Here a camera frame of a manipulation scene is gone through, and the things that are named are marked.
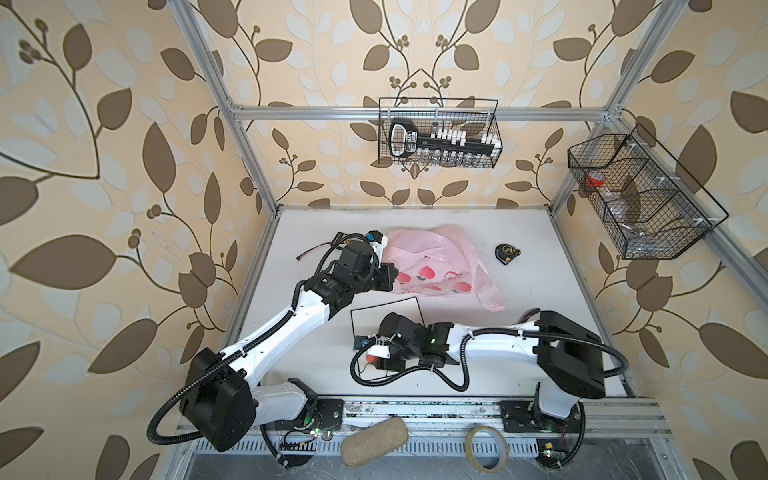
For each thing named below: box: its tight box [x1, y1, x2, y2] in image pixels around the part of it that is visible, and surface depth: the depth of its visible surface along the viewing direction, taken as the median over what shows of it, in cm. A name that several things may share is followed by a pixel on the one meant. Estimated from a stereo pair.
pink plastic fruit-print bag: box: [382, 225, 505, 312], surface depth 95 cm
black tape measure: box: [495, 243, 521, 265], surface depth 107 cm
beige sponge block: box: [340, 417, 409, 469], surface depth 69 cm
